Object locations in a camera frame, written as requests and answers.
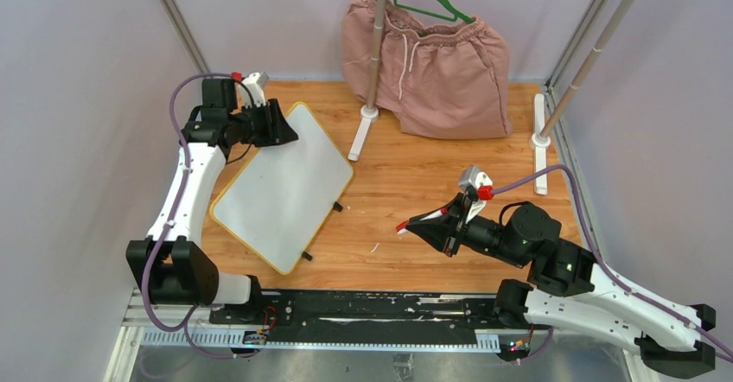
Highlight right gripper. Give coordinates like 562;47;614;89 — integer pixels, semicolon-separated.
405;192;527;268

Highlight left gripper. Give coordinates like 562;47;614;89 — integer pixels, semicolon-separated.
229;99;298;149

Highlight white marker pen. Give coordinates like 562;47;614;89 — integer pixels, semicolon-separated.
396;207;448;235

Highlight yellow framed whiteboard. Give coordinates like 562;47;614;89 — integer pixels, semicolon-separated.
209;102;354;275

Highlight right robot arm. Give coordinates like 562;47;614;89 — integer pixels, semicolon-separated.
396;193;716;379

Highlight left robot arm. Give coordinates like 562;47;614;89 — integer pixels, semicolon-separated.
125;72;299;324

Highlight pink shorts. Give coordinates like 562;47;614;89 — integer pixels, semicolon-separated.
375;3;513;139

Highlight clothes rack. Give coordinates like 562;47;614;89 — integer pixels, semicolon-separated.
347;0;660;183

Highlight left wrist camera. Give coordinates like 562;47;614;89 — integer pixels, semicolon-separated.
239;72;270;108

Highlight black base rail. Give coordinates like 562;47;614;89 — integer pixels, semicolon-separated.
208;289;530;347

